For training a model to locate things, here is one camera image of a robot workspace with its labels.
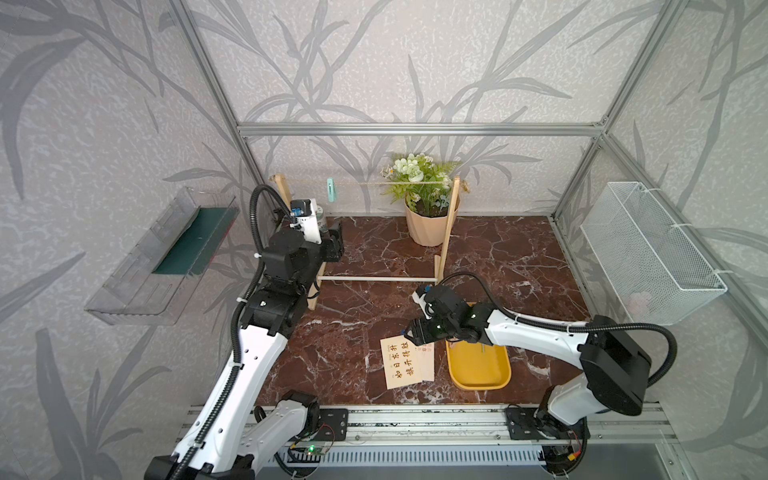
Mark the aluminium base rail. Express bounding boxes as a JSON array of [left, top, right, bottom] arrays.
[[245, 403, 696, 479]]

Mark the yellow postcard black text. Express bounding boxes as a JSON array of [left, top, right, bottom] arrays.
[[380, 336, 435, 389]]

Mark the green white tin can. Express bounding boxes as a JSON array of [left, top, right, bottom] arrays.
[[316, 205, 328, 233]]

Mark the wooden string rack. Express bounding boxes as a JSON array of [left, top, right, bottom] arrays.
[[308, 178, 463, 310]]

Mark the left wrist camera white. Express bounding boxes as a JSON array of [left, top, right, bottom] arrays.
[[289, 199, 322, 244]]

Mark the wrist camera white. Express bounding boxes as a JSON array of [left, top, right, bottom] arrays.
[[289, 199, 322, 244], [411, 285, 433, 319]]

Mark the yellow plastic tray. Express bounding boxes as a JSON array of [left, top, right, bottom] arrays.
[[446, 341, 512, 391]]

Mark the clear wall shelf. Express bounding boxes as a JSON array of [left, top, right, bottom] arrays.
[[85, 187, 240, 326]]

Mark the white wire basket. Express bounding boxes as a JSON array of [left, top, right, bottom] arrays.
[[581, 181, 728, 326]]

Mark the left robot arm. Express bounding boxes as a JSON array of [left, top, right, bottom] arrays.
[[144, 217, 344, 479]]

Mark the green clothespin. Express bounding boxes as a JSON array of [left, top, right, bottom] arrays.
[[326, 177, 336, 203]]

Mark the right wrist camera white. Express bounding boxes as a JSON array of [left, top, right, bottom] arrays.
[[411, 285, 433, 319]]

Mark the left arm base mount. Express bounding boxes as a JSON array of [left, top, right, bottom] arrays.
[[291, 408, 349, 442]]

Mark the potted flower plant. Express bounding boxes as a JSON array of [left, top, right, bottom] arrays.
[[383, 153, 459, 247]]

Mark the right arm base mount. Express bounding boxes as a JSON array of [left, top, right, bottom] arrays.
[[504, 404, 590, 441]]

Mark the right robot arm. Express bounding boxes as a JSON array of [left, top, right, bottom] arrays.
[[404, 285, 651, 435]]

